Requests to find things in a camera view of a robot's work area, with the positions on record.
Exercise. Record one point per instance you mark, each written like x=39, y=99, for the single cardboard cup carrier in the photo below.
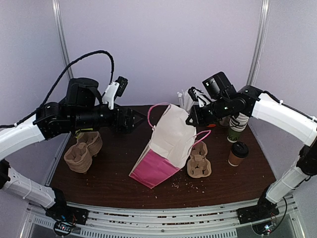
x=198, y=166

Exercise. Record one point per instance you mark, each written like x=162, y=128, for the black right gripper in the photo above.
x=195, y=115

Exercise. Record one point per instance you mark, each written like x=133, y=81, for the left aluminium frame post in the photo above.
x=60, y=31

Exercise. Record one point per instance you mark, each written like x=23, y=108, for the aluminium frame post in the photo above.
x=60, y=31
x=259, y=45

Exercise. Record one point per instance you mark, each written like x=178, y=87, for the single brown paper cup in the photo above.
x=236, y=157

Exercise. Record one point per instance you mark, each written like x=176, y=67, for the stack of paper cups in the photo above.
x=236, y=127

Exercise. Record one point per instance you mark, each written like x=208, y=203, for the right aluminium frame post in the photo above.
x=259, y=45

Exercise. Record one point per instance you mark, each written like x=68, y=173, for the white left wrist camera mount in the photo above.
x=114, y=90

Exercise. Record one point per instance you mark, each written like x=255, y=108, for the glass jar of straws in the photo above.
x=185, y=100

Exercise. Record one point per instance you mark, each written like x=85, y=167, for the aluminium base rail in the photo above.
x=218, y=221

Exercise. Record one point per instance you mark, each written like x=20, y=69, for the pink and white paper bag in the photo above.
x=169, y=147

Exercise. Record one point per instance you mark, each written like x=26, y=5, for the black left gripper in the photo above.
x=127, y=126

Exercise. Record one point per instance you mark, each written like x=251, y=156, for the single black cup lid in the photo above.
x=240, y=149

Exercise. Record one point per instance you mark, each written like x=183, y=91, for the stack of cardboard cup carriers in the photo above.
x=79, y=156

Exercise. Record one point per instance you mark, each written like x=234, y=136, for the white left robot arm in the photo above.
x=15, y=140

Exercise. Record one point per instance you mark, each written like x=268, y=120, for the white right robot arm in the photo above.
x=300, y=139

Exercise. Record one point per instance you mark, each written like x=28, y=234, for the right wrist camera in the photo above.
x=198, y=96

